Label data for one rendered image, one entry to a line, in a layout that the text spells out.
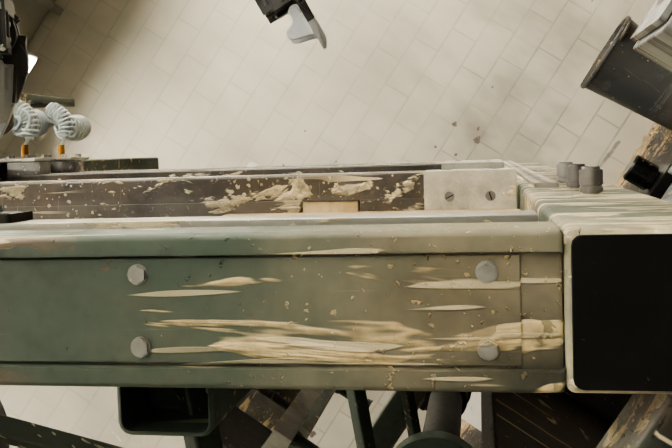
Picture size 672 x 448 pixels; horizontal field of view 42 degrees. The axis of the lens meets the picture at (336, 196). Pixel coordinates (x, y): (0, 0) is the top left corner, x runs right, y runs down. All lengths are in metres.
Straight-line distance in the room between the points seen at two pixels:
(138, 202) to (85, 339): 0.66
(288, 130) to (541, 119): 1.84
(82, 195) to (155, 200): 0.11
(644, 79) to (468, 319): 4.96
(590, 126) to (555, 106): 0.29
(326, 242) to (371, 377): 0.10
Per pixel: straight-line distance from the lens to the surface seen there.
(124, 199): 1.31
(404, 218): 0.84
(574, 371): 0.60
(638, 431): 0.65
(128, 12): 7.00
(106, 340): 0.66
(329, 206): 1.23
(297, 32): 1.58
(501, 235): 0.59
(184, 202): 1.28
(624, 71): 5.50
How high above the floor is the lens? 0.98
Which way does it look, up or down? 6 degrees up
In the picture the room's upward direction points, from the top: 57 degrees counter-clockwise
